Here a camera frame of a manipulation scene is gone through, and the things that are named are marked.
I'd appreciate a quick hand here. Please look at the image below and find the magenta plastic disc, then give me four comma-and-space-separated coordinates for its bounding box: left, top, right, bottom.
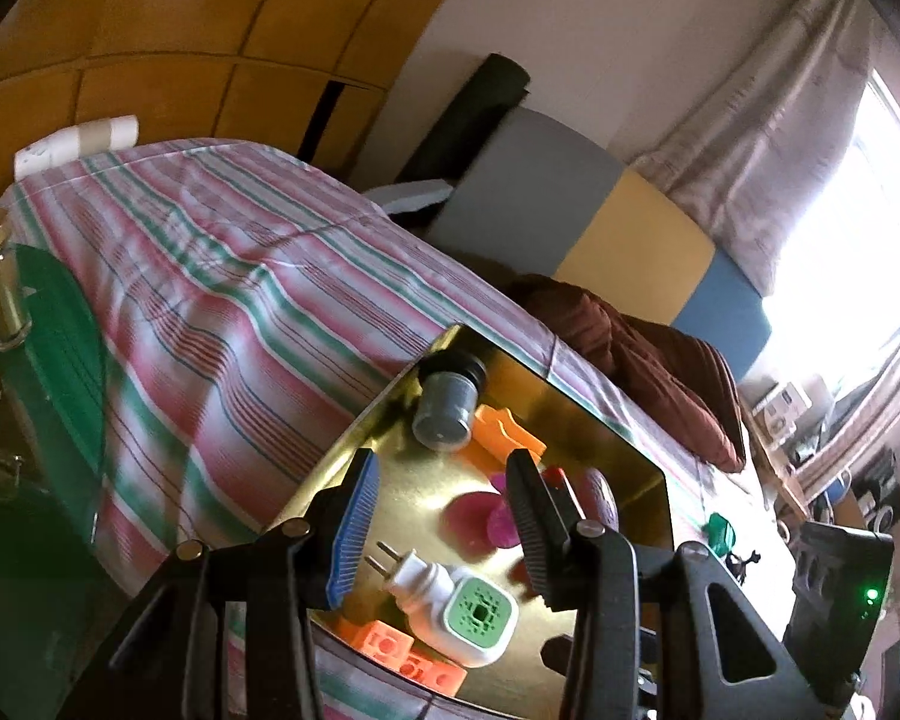
441, 491, 522, 550

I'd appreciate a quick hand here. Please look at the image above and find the white curtain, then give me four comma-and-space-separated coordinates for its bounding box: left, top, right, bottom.
630, 0, 882, 293

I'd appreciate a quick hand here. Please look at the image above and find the pale blue pillow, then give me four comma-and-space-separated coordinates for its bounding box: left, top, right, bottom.
364, 178, 455, 215

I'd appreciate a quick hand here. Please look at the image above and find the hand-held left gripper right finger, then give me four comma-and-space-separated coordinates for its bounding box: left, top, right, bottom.
504, 448, 841, 720

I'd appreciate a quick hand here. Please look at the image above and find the green glass table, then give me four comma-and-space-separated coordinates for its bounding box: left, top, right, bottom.
0, 240, 158, 720

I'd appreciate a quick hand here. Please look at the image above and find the grey yellow blue cushion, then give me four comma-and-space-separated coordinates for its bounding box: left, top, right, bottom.
360, 106, 773, 383

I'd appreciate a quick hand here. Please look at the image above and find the white green plug-in device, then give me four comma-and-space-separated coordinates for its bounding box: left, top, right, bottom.
365, 540, 518, 668

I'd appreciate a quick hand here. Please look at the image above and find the wooden wardrobe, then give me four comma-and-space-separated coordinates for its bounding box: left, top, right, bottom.
0, 0, 488, 188

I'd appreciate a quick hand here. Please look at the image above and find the striped bed sheet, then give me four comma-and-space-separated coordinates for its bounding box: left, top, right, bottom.
0, 136, 796, 720

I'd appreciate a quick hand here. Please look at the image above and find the window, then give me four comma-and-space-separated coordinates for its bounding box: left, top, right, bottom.
765, 67, 900, 391

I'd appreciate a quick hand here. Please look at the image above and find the grey cylindrical cap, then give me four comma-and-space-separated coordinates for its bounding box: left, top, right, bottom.
411, 351, 490, 452

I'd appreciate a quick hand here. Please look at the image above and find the purple carved egg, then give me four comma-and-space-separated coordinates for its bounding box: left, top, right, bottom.
570, 465, 620, 533

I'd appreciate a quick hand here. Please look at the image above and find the white small appliance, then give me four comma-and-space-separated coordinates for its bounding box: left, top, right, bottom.
754, 382, 812, 436

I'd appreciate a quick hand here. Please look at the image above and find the gold metal tray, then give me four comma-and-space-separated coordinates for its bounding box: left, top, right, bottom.
266, 324, 676, 710

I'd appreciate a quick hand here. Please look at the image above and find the red puzzle piece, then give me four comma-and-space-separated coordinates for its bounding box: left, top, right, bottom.
541, 465, 580, 511

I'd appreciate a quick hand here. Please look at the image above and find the black rolled mat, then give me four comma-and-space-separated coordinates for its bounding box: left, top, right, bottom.
394, 52, 532, 185

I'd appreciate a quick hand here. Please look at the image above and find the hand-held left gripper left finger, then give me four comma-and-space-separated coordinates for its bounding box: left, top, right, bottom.
56, 447, 382, 720

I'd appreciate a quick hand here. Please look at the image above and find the wooden shelf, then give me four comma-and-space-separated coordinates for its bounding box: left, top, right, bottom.
742, 379, 900, 541

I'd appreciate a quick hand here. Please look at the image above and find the glass jar gold lid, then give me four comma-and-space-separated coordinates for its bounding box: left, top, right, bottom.
0, 206, 35, 353

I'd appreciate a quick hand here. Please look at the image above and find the dark red pillow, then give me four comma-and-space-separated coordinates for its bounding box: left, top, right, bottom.
495, 274, 747, 473

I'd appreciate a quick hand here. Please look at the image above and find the orange holed block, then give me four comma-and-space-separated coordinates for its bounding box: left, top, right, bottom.
336, 615, 467, 695

